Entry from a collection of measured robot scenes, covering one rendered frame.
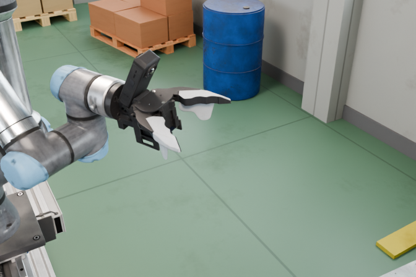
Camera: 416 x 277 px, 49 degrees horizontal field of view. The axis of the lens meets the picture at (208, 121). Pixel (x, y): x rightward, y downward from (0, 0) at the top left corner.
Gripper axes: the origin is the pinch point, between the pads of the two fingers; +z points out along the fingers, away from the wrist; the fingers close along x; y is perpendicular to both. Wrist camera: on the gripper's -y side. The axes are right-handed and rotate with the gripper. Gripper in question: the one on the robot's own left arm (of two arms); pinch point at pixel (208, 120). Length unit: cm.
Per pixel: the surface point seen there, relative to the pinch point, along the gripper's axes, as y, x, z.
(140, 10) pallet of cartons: 148, -297, -296
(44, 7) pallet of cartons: 164, -285, -447
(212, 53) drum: 138, -233, -160
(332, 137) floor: 177, -221, -48
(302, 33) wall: 132, -288, -104
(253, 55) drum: 141, -250, -131
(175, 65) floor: 184, -266, -230
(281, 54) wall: 160, -295, -126
